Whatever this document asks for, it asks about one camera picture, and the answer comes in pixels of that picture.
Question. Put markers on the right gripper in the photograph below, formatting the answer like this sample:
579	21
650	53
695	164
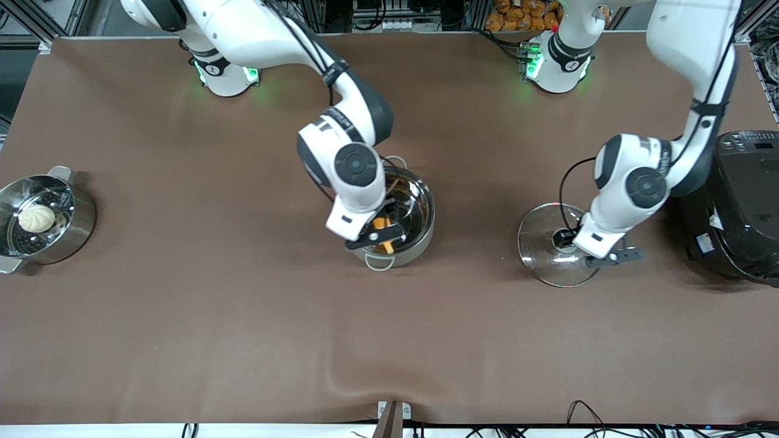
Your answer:
386	214

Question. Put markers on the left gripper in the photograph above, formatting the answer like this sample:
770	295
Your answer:
567	239

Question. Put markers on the yellow corn cob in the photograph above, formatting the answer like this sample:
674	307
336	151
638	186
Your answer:
381	224

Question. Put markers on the glass pot lid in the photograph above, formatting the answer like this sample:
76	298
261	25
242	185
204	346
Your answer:
541	255

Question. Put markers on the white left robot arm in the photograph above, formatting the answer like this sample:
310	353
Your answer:
645	182

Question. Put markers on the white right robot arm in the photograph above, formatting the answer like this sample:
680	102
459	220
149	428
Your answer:
341	121

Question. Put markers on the stainless steel pot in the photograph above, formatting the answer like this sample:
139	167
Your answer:
417	237

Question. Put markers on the steel steamer pot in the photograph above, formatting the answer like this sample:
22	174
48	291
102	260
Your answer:
73	237

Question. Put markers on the brown table mat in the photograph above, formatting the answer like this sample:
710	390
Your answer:
389	340

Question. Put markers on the black rice cooker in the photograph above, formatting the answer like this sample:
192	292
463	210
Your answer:
742	213

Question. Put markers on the white connector row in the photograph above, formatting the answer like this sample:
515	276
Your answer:
398	25

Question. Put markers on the bag of orange snacks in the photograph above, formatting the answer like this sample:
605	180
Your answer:
523	15

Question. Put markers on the white steamed bun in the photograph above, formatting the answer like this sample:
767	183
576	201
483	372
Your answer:
36	219

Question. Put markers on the metal table clamp bracket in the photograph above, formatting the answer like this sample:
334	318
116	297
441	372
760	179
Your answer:
394	413

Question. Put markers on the aluminium frame profile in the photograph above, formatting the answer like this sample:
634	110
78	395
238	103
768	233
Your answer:
55	18
758	21

